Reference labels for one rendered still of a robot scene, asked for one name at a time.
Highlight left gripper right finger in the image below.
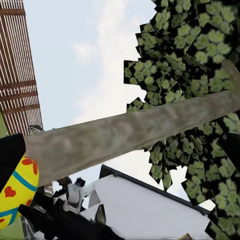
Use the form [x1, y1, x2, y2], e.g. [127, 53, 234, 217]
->
[224, 133, 240, 173]

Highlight easter egg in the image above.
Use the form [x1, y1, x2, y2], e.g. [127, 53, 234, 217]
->
[0, 157, 40, 230]

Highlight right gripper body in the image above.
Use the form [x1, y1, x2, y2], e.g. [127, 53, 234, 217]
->
[44, 197, 87, 240]

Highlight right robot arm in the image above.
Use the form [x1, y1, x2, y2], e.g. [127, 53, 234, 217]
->
[18, 184, 124, 240]

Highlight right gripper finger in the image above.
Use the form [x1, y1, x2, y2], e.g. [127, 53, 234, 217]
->
[18, 204, 59, 233]
[32, 192, 55, 215]

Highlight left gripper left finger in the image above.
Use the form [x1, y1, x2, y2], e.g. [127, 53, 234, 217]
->
[0, 132, 26, 193]

